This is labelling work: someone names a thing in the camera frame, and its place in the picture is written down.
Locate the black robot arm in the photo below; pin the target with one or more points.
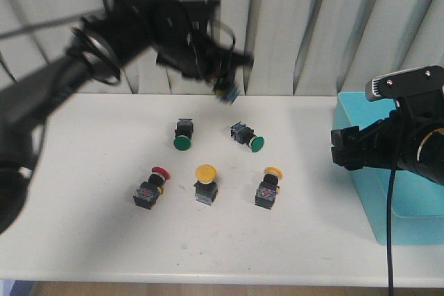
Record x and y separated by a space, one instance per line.
409 139
100 49

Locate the red push button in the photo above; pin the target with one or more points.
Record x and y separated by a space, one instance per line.
226 92
149 191

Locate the left green push button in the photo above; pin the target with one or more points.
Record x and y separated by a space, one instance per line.
183 134

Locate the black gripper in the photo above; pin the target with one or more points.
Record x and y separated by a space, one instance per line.
181 40
410 139

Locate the right green push button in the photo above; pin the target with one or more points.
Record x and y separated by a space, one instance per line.
245 135

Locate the yellow push button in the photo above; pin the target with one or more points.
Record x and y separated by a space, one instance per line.
268 188
206 187

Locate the white pleated curtain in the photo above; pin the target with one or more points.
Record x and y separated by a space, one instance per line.
301 47

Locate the light blue plastic box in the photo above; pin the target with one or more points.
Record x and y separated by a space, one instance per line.
417 207

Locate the green push button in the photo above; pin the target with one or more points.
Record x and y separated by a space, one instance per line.
245 135
183 134

